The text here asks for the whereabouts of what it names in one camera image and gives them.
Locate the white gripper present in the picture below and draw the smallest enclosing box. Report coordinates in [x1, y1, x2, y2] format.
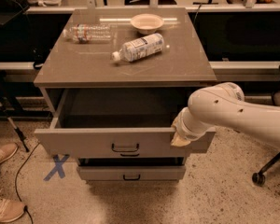
[171, 107, 212, 147]

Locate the grey top drawer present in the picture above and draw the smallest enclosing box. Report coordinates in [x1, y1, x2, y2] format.
[35, 88, 216, 158]

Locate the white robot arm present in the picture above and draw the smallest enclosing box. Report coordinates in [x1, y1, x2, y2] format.
[171, 82, 280, 149]

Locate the grey drawer cabinet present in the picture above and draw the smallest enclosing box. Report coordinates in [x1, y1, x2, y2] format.
[33, 7, 217, 183]

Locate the grey bottom drawer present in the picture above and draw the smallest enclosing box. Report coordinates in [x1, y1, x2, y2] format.
[77, 166, 186, 181]

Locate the white labelled plastic bottle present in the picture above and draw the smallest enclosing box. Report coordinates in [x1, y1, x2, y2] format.
[112, 33, 164, 63]

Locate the black office chair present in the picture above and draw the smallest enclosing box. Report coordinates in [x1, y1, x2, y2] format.
[251, 63, 280, 187]

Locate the white paper bowl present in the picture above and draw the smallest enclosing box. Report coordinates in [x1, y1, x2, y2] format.
[131, 14, 164, 35]

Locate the blue tape cross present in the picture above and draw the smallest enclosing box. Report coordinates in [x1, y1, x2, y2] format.
[44, 155, 69, 181]

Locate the clear plastic water bottle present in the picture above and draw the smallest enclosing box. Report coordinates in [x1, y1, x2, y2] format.
[63, 24, 111, 44]

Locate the black tripod leg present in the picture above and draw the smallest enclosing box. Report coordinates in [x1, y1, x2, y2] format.
[0, 101, 30, 152]

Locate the beige upper sneaker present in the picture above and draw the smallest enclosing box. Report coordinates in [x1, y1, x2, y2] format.
[0, 143, 19, 165]

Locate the beige sneaker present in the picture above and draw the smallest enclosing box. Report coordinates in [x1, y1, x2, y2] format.
[0, 197, 25, 223]
[0, 143, 19, 165]

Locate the beige lower sneaker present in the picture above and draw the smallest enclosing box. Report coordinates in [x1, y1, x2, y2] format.
[0, 197, 25, 223]

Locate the black floor cable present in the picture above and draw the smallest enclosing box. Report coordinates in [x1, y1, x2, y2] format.
[14, 142, 41, 224]

